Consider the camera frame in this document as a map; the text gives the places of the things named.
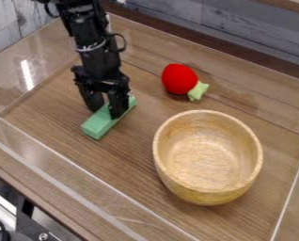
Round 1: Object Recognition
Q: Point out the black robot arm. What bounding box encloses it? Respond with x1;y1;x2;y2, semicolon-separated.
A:
33;0;131;120

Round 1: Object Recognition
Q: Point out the red toy strawberry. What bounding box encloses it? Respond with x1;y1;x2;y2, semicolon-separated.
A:
160;63;208;102

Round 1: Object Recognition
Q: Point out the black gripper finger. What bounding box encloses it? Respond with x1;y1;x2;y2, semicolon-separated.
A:
76;84;104;112
107;89;130;119

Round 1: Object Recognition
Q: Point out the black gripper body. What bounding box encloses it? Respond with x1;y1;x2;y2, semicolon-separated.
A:
72;43;130;94

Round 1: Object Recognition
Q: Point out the clear acrylic enclosure wall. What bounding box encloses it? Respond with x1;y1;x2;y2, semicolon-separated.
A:
0;17;299;241

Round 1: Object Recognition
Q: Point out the black device with logo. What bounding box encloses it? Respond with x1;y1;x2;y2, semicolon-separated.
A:
15;198;75;241

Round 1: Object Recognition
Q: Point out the green rectangular block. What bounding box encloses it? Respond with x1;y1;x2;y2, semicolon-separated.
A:
80;95;138;140

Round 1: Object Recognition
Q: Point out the brown wooden bowl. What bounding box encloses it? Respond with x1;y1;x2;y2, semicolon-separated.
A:
152;110;264;206

